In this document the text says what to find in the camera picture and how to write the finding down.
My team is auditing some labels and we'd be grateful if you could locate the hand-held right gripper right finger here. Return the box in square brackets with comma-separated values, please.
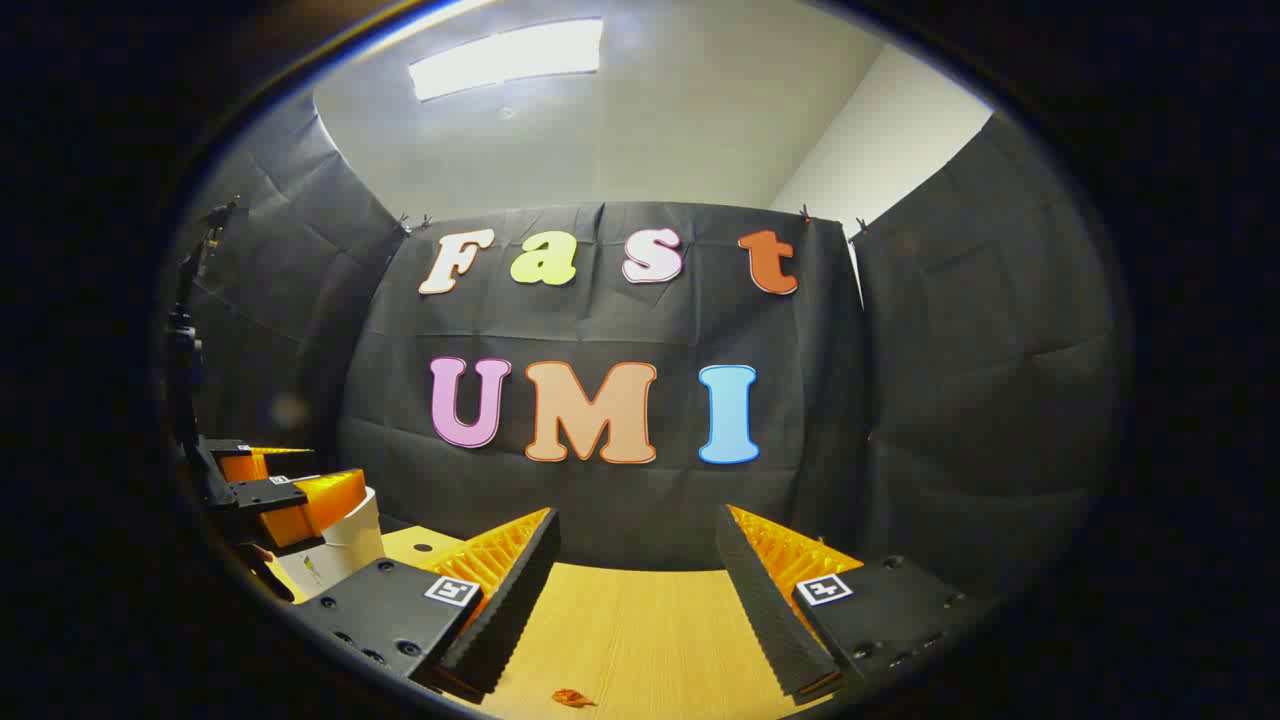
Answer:
[715, 503, 987, 702]

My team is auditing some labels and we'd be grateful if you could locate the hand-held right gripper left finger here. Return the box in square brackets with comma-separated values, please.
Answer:
[290, 507, 562, 701]

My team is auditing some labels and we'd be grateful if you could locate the white desktop garbage bin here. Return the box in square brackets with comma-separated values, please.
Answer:
[268, 486, 387, 602]

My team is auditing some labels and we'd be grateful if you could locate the wooden desktop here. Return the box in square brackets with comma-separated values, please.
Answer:
[380, 525, 836, 720]

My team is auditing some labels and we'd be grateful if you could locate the black backdrop cloth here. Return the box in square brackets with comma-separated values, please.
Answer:
[165, 95, 1136, 611]

